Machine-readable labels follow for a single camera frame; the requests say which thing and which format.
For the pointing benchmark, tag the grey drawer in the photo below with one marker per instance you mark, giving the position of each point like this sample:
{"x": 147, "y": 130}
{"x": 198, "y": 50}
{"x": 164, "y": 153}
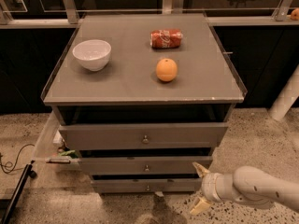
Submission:
{"x": 147, "y": 185}
{"x": 143, "y": 165}
{"x": 142, "y": 136}

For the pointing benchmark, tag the orange fruit on ledge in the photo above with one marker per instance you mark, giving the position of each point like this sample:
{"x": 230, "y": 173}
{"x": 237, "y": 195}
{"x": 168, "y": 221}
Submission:
{"x": 295, "y": 14}

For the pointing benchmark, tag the metal window railing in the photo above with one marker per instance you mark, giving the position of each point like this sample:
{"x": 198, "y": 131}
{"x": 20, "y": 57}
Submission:
{"x": 160, "y": 12}

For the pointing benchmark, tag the black stand leg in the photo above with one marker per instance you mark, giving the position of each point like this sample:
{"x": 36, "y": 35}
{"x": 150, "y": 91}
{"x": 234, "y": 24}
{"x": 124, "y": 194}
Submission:
{"x": 26, "y": 173}

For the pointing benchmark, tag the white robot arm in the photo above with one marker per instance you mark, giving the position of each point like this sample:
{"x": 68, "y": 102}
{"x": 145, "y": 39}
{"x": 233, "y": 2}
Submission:
{"x": 247, "y": 186}

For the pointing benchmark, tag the grey top drawer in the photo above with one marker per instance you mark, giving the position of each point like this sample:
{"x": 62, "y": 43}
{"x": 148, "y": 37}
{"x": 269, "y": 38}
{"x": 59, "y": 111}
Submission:
{"x": 142, "y": 136}

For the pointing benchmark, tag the white pillar post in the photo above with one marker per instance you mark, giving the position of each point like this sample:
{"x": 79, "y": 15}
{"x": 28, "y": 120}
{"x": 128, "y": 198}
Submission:
{"x": 287, "y": 97}

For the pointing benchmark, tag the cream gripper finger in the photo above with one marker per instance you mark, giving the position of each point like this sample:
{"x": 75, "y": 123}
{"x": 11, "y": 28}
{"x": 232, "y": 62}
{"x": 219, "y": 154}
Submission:
{"x": 200, "y": 169}
{"x": 201, "y": 205}

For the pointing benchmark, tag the grey middle drawer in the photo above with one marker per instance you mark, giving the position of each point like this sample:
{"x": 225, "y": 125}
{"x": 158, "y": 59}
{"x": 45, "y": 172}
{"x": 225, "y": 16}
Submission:
{"x": 143, "y": 165}

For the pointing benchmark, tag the grey bottom drawer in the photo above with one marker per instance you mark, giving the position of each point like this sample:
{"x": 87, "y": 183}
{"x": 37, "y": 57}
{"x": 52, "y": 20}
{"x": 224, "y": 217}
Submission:
{"x": 147, "y": 185}

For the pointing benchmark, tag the clear plastic side bin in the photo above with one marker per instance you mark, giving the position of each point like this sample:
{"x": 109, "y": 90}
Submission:
{"x": 46, "y": 148}

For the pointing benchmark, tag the red soda can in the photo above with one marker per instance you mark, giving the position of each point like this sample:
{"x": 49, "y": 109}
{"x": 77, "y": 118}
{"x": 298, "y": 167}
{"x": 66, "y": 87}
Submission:
{"x": 166, "y": 38}

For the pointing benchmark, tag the grey drawer cabinet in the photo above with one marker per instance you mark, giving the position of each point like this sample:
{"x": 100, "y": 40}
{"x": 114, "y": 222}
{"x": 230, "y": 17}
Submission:
{"x": 127, "y": 90}

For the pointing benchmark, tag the white ceramic bowl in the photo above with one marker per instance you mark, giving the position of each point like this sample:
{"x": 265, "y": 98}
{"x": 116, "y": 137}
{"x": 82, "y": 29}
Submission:
{"x": 93, "y": 54}

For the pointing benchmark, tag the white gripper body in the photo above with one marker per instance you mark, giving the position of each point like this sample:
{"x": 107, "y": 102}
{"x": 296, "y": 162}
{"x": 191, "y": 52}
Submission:
{"x": 207, "y": 186}

